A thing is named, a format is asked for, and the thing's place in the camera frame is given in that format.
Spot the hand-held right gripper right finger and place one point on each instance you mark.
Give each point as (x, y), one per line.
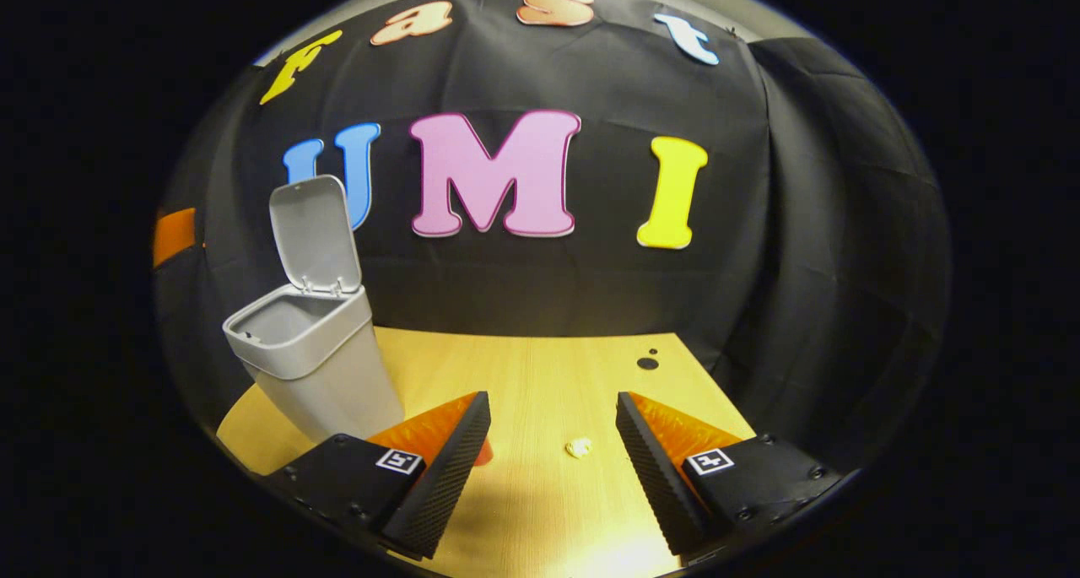
(654, 477)

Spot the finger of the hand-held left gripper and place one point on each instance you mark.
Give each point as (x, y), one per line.
(174, 236)

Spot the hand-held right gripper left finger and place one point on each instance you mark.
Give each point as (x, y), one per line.
(443, 477)

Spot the red pop can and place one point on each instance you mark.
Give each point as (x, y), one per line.
(484, 453)

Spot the small paper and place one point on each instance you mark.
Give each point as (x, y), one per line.
(579, 448)

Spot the grey desktop garbage bin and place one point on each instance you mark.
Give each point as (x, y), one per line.
(321, 367)

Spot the wooden desktop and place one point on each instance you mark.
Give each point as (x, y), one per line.
(540, 392)

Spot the black backdrop cloth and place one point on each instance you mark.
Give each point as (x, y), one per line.
(591, 291)

